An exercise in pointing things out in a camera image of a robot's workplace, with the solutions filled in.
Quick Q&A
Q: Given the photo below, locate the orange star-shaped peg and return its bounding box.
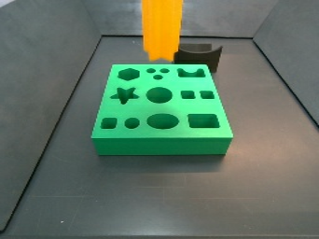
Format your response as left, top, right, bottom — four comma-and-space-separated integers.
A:
140, 0, 183, 61

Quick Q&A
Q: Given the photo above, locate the green shape-sorting block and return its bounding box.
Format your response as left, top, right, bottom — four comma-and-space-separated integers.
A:
90, 64, 233, 155

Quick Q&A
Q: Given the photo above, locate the black curved holder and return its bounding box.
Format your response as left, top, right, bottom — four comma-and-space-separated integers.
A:
173, 43, 223, 73

